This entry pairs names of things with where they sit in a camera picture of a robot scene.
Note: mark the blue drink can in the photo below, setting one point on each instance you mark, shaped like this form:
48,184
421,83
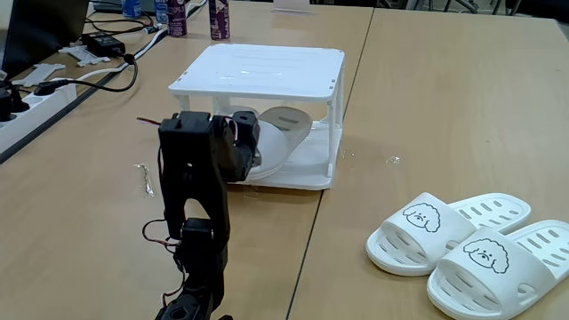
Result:
161,11
131,8

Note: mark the purple drink can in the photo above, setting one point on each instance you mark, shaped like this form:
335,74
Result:
177,18
219,20

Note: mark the black laptop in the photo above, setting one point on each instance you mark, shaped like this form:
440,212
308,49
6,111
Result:
44,31

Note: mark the white power strip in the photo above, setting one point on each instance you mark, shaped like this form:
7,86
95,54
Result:
40,109

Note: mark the white dog slipper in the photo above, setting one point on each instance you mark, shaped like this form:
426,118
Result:
498,284
413,244

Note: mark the white two-shelf shoe rack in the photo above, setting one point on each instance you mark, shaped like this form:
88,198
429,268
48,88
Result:
266,71

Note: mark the black power adapter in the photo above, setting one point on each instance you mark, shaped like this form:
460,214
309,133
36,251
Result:
102,43

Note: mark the grey bear slipper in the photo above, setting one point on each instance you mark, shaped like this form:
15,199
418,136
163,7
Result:
275,146
244,109

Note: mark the chair base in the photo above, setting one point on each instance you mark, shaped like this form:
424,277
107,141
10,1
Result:
462,4

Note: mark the black power plug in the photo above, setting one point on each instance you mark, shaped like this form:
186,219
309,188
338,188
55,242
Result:
9,104

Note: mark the white flat plastic part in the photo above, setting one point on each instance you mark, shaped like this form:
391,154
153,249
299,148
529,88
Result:
82,53
37,73

